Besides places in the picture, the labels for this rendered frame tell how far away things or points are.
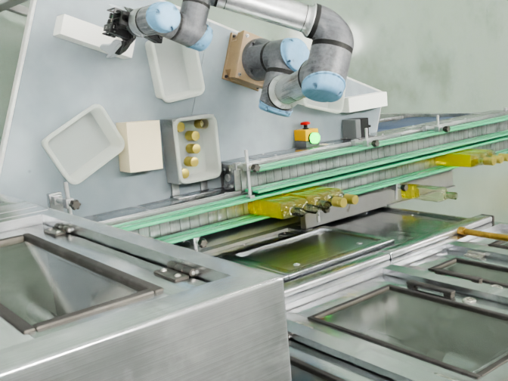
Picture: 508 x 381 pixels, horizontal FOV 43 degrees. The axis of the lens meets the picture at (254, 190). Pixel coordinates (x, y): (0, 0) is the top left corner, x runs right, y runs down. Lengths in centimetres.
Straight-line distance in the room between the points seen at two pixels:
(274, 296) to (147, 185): 150
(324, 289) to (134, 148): 76
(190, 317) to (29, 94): 145
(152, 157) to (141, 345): 151
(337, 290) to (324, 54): 66
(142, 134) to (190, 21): 52
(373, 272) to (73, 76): 110
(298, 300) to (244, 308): 104
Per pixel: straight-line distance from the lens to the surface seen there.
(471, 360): 148
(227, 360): 75
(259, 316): 76
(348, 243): 220
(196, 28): 175
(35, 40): 208
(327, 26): 181
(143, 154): 213
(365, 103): 281
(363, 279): 195
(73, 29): 207
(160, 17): 168
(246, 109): 245
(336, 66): 179
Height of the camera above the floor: 270
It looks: 52 degrees down
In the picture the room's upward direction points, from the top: 98 degrees clockwise
